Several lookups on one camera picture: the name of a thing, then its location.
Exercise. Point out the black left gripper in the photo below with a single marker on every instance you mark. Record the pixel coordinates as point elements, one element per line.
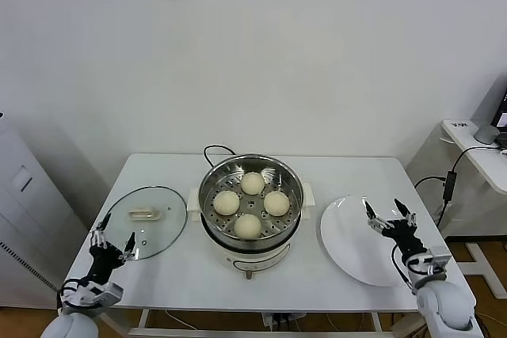
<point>104,260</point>

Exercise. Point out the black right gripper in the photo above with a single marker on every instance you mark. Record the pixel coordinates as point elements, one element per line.
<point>408,241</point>

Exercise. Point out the white steamed baozi bun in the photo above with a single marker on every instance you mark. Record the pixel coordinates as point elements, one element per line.
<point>252,183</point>
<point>276,203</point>
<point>247,227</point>
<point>226,202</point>

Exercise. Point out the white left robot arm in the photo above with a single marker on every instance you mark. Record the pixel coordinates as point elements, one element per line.
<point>67,326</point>

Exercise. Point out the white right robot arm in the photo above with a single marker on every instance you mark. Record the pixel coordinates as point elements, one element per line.
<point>443,306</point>

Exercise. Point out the stainless steel steamer basket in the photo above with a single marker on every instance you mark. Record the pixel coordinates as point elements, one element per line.
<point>222,173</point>

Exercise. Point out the large white round plate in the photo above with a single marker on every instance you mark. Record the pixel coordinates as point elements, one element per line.
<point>348,235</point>

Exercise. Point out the light grey cabinet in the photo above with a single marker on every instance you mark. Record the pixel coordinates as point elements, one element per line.
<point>24,203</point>

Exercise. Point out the white side table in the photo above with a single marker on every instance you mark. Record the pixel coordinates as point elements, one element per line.
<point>475,164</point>

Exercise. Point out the small grey cylinder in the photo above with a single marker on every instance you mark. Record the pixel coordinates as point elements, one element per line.
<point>486,134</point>

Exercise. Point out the cream white electric cooker base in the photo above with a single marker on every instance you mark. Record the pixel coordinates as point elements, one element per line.
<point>253,259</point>

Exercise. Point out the laptop with dark screen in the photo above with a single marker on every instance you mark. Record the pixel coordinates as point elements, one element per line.
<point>500,108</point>

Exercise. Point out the white power strip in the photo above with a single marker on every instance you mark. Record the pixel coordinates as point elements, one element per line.
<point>269,319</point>

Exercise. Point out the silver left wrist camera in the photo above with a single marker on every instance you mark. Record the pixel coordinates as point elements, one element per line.
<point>107,294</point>

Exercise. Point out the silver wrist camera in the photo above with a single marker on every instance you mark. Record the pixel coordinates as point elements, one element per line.
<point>439,259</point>
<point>107,294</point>

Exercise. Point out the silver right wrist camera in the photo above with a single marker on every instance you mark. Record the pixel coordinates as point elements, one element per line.
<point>439,259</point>

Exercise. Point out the white table frame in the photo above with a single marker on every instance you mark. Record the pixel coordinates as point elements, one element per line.
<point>198,333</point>

